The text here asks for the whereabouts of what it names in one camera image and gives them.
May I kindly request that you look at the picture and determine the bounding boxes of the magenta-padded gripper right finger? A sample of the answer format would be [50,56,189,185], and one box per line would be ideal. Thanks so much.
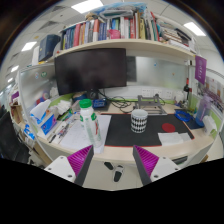
[132,144,181,187]

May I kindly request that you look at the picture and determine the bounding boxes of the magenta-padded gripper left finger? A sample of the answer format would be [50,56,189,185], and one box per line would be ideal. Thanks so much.
[44,144,95,187]

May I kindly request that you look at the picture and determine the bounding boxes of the white bottle with green cap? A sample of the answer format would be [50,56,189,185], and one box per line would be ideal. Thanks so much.
[78,98,105,150]

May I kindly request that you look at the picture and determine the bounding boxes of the purple translucent water bottle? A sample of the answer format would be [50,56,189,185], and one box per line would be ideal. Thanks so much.
[194,94,213,128]

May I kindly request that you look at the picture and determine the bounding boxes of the white paper napkin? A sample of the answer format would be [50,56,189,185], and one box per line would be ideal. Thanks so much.
[157,131,192,147]

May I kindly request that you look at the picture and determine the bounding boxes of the flat round red coaster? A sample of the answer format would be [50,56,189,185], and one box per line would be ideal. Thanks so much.
[161,122,177,134]

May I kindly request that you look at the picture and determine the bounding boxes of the black and white slipper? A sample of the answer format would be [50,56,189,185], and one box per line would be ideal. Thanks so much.
[103,161,115,171]
[113,164,125,183]

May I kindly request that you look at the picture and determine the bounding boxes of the blue tissue box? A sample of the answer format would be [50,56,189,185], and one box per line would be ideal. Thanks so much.
[29,99,59,136]

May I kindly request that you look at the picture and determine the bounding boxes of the black and white checkered mug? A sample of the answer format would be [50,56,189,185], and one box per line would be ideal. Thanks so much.
[130,108,149,134]

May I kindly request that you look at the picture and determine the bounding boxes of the black desk mat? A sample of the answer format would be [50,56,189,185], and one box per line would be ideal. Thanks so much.
[99,113,196,148]

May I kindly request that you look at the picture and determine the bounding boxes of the black office chair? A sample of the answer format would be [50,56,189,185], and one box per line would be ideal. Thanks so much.
[0,111,30,164]

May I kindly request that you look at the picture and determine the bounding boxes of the grey metal laptop stand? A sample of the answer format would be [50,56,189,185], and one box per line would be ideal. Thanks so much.
[134,93,168,116]

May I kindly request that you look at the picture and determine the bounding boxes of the white tissue pack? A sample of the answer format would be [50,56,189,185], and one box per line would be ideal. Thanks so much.
[202,115,219,136]

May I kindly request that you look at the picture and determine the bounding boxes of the small blue device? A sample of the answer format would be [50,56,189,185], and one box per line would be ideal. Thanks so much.
[92,98,108,110]

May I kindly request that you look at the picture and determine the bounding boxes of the dark wine bottle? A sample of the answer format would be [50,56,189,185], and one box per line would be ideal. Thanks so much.
[183,77,191,95]

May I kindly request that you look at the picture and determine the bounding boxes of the framed group photo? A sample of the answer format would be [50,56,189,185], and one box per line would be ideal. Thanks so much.
[205,77,224,110]

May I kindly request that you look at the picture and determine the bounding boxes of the black computer monitor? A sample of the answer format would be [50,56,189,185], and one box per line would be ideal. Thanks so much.
[54,47,128,97]

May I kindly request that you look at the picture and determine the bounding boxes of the purple hanging flag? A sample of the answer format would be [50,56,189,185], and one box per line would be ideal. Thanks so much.
[194,55,208,85]

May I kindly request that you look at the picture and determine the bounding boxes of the dark blue box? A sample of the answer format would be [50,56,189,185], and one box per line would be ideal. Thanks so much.
[37,34,62,63]

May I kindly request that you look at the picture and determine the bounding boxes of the ceiling lights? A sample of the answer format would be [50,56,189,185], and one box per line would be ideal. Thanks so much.
[4,0,207,89]

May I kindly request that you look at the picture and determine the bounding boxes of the coiled blue cable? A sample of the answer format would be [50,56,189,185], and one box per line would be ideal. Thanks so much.
[174,109,193,123]

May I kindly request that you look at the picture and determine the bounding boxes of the white wall socket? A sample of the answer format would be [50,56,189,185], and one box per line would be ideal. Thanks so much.
[140,88,151,99]
[151,88,163,99]
[163,88,175,100]

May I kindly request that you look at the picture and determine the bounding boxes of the wall shelf with books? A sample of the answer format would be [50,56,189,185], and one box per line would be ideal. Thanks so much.
[53,2,198,63]

